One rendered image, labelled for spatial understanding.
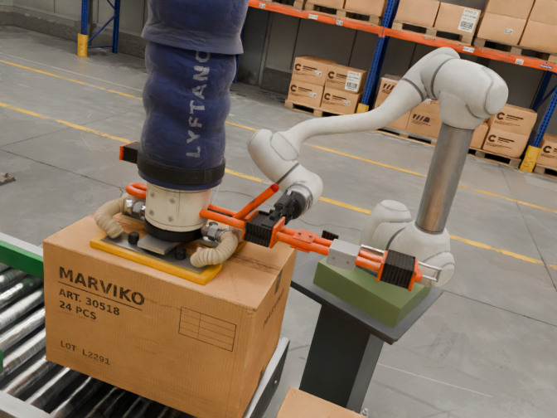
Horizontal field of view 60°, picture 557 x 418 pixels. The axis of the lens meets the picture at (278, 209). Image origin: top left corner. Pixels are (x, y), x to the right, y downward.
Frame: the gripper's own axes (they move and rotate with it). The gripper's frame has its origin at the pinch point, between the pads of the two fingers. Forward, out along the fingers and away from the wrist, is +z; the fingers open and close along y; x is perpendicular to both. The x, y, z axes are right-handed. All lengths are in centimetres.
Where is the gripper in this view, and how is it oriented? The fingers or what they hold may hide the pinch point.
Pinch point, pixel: (269, 229)
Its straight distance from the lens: 125.0
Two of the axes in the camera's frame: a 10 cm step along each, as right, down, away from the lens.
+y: -1.8, 9.0, 4.0
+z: -3.3, 3.3, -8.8
